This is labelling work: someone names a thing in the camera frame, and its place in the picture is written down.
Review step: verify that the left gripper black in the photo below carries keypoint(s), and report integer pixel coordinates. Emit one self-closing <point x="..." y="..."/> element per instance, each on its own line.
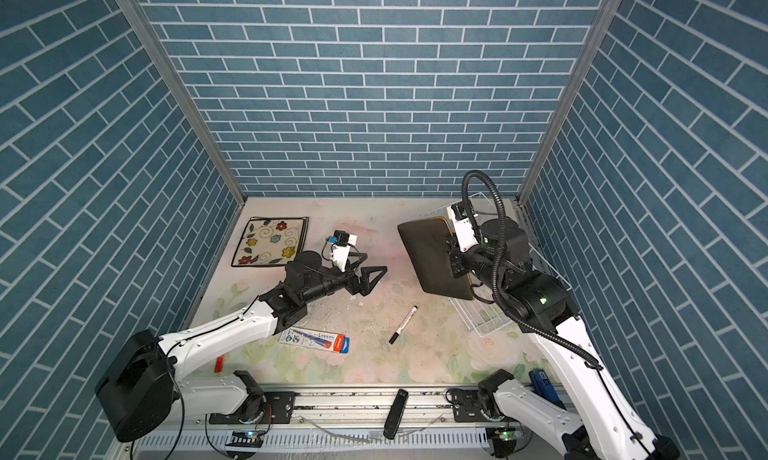
<point x="359" y="287"/>

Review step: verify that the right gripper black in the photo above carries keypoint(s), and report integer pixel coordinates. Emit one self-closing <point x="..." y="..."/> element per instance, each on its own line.
<point x="455" y="257"/>

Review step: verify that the dark plate orange rim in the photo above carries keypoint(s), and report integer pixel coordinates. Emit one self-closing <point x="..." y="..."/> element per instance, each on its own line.
<point x="426" y="243"/>

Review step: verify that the dark patterned plate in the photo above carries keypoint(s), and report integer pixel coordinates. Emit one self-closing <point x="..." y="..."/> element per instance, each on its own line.
<point x="270" y="242"/>

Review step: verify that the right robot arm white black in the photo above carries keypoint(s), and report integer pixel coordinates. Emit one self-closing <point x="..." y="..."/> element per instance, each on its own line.
<point x="602" y="424"/>

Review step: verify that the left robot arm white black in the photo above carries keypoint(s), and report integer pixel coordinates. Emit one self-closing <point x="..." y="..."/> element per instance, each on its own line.
<point x="143" y="387"/>

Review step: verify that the black white marker pen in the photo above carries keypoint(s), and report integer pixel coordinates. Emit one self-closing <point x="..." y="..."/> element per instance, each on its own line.
<point x="399" y="330"/>

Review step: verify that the blue black tool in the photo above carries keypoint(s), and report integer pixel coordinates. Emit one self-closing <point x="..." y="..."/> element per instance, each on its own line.
<point x="543" y="387"/>

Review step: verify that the black remote control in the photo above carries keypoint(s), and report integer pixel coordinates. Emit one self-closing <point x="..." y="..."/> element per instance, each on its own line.
<point x="395" y="414"/>

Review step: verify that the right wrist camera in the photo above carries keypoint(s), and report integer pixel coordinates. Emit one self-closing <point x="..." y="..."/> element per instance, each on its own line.
<point x="462" y="226"/>

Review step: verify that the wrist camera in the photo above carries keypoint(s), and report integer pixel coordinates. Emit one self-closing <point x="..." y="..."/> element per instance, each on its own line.
<point x="342" y="245"/>
<point x="462" y="226"/>

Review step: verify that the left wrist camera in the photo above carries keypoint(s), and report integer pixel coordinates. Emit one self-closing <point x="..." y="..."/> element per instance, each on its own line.
<point x="342" y="245"/>

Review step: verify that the white wire dish rack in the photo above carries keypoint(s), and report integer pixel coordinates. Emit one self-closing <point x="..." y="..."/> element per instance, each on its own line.
<point x="528" y="283"/>

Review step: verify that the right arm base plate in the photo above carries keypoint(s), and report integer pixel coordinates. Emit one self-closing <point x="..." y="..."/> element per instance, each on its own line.
<point x="466" y="407"/>

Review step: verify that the aluminium rail frame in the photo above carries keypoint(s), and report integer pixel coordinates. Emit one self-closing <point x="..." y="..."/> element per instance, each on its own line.
<point x="346" y="408"/>

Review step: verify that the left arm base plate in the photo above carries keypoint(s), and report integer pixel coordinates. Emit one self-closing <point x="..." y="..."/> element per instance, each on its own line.
<point x="272" y="408"/>

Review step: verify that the white slotted cable duct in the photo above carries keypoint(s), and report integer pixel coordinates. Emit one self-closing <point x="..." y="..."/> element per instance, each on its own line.
<point x="311" y="441"/>

